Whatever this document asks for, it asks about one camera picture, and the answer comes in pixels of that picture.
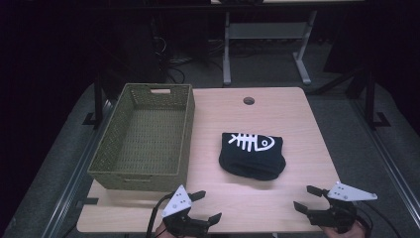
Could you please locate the black table bracket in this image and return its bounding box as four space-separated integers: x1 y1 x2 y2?
76 196 100 206

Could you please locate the black metal stand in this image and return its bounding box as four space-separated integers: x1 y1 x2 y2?
82 70 107 131
364 67 392 131

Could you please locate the person's left hand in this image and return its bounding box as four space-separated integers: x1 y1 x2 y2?
154 220 180 238

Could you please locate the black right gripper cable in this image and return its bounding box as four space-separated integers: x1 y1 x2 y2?
356 200 402 238

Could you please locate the green woven basket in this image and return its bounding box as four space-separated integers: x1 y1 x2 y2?
87 82 196 193

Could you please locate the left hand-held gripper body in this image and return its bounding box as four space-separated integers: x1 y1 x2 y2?
160 184 211 238

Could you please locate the bundle of floor cables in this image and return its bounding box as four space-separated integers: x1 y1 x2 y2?
163 54 199 84

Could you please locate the black fishbone print cloth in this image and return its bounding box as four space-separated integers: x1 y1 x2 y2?
218 132 287 181

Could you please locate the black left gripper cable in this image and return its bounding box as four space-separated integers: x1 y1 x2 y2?
146 192 174 238

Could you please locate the person's right hand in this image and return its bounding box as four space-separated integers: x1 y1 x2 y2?
321 223 368 238

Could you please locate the grey metal table frame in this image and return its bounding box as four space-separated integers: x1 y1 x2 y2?
222 9 319 87

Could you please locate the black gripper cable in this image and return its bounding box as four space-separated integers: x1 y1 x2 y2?
356 200 402 238
146 192 174 238

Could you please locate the aluminium floor rail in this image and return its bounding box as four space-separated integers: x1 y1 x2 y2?
349 98 420 221
41 98 115 238

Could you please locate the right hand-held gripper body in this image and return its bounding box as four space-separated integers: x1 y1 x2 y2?
309 180 378 234

